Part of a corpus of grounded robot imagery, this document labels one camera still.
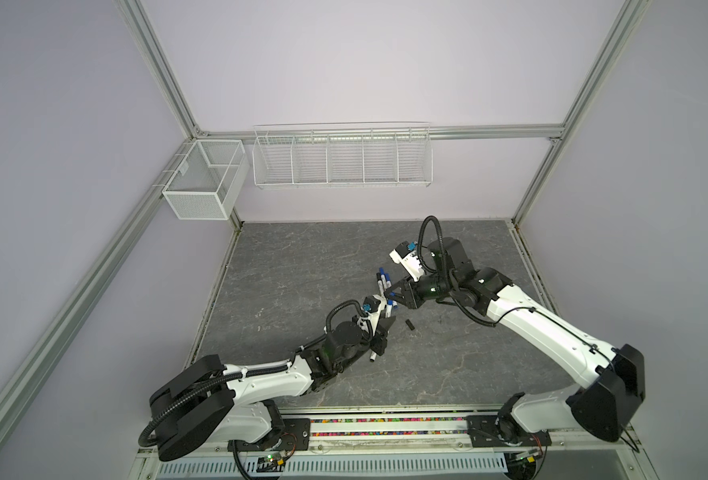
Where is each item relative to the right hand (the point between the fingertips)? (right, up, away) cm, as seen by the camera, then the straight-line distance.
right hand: (387, 295), depth 74 cm
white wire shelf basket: (-11, +43, +25) cm, 51 cm away
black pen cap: (+8, -12, +20) cm, 24 cm away
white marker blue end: (+1, -3, 0) cm, 3 cm away
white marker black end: (-3, -20, +13) cm, 24 cm away
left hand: (+2, -7, +4) cm, 8 cm away
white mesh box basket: (-57, +32, +20) cm, 68 cm away
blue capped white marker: (0, +2, +29) cm, 30 cm away
